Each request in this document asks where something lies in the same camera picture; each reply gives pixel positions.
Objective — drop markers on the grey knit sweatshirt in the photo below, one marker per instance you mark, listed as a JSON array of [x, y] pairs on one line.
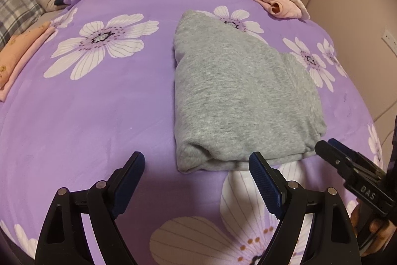
[[235, 95]]

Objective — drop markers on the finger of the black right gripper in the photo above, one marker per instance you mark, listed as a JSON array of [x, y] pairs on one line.
[[355, 156], [335, 156]]

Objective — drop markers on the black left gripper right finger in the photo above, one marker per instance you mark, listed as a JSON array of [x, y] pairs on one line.
[[331, 237]]

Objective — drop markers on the grey plaid pillow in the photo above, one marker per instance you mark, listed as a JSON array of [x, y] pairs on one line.
[[17, 16]]

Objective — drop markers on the white wall power outlet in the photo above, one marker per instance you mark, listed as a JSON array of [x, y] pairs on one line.
[[389, 39]]

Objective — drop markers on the right hand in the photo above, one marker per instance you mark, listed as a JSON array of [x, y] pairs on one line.
[[382, 231]]

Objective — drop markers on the purple floral bed sheet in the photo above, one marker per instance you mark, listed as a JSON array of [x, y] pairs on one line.
[[102, 88]]

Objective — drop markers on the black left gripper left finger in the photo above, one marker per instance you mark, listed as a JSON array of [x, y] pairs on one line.
[[62, 238]]

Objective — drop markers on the orange pink folded cloth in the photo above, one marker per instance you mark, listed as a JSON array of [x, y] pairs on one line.
[[18, 51]]

